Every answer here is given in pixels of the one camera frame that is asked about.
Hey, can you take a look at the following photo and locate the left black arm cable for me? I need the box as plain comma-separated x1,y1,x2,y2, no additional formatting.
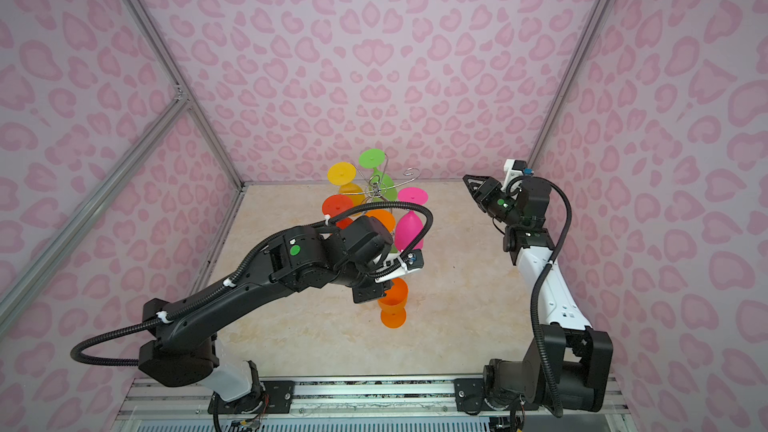
70,201,435,368

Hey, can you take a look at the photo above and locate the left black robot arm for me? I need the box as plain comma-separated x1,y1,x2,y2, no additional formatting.
138,216,424,411

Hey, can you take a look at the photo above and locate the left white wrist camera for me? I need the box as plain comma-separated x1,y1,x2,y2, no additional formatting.
377,249,425,282

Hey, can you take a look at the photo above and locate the orange wine glass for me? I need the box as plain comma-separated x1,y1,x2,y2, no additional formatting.
378,278,409,329
363,209,396,243

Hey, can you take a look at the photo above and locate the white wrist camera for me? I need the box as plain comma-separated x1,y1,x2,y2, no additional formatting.
502,159,533,188
377,249,425,282

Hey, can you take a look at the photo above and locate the green wine glass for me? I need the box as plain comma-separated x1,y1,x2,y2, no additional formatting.
358,148,397,202

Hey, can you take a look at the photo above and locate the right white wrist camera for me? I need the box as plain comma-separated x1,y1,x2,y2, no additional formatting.
502,159,533,188

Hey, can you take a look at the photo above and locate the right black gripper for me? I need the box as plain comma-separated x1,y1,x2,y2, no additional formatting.
463,176,525,228

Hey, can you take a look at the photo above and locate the yellow wine glass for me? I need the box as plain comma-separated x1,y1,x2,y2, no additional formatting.
327,162,365,206

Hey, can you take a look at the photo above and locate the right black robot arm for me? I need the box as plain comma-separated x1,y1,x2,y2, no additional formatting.
463,174,613,417

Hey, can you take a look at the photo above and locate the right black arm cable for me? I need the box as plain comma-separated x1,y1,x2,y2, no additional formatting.
506,176,574,418

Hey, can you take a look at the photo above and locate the chrome wire glass rack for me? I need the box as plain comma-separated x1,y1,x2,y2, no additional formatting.
353,152,421,253

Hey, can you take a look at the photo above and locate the red wine glass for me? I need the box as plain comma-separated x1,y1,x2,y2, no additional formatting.
321,194,354,217

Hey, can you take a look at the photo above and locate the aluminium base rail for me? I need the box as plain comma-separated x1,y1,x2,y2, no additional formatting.
112,374,636,431

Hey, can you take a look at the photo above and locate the pink wine glass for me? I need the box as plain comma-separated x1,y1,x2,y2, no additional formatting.
394,187,429,251

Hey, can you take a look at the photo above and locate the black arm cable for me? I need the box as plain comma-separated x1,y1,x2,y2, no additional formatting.
506,176,574,418
70,201,435,368

